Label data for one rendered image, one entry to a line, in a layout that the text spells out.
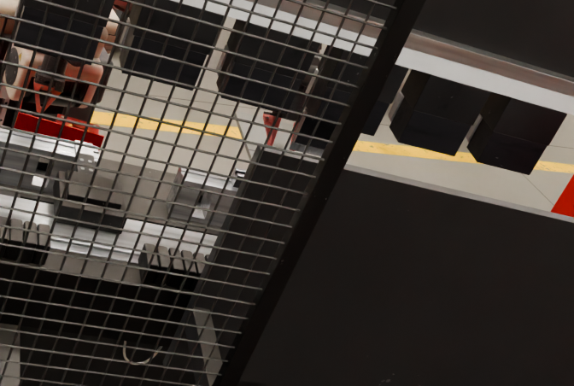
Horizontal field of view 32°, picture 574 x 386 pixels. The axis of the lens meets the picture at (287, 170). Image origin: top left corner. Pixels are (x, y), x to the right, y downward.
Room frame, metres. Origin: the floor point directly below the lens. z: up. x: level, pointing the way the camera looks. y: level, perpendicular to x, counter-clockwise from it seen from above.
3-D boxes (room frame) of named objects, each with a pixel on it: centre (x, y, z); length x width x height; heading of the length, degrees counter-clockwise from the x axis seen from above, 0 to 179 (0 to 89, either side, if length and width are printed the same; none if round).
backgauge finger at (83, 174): (1.55, 0.33, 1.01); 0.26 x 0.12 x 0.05; 25
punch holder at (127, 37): (1.73, 0.31, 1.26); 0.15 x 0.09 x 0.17; 115
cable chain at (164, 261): (1.44, -0.01, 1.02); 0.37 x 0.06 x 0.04; 115
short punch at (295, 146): (1.89, -0.03, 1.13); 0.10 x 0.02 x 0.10; 115
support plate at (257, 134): (2.02, 0.03, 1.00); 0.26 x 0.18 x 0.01; 25
